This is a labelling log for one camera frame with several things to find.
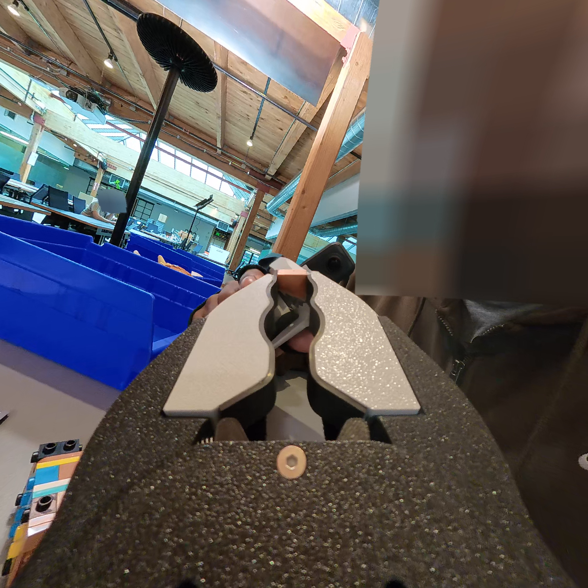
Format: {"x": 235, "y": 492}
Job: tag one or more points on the brown toy figure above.
{"x": 177, "y": 267}

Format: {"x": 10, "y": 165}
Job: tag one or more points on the black floor lamp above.
{"x": 177, "y": 50}

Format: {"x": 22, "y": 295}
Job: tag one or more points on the large blue storage bin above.
{"x": 69, "y": 321}

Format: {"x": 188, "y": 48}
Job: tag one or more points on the person's grey shirt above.
{"x": 528, "y": 321}

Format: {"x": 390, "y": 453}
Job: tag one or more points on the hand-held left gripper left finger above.
{"x": 220, "y": 358}

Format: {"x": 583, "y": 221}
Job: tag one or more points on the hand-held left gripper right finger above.
{"x": 363, "y": 358}

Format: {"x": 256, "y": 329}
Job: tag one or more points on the small brown brick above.
{"x": 291, "y": 282}

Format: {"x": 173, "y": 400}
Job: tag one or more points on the green inflatable figure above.
{"x": 119, "y": 184}

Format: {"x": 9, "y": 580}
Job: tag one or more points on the black tripod stand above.
{"x": 204, "y": 202}

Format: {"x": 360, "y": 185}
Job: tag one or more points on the ceiling mounted heater unit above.
{"x": 85, "y": 99}

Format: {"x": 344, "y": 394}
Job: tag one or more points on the multicoloured brick model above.
{"x": 41, "y": 505}

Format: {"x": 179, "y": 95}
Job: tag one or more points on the wooden support post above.
{"x": 321, "y": 151}

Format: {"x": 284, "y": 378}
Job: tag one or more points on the person's brown jacket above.
{"x": 505, "y": 413}

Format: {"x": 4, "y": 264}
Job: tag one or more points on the long white office table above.
{"x": 78, "y": 219}

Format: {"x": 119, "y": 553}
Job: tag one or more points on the reddish wooden post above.
{"x": 248, "y": 225}

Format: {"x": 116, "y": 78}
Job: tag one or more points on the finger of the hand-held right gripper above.
{"x": 287, "y": 264}
{"x": 291, "y": 328}

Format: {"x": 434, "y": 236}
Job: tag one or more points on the row of black office chairs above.
{"x": 57, "y": 197}

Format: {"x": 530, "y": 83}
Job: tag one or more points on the silver ventilation duct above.
{"x": 351, "y": 133}

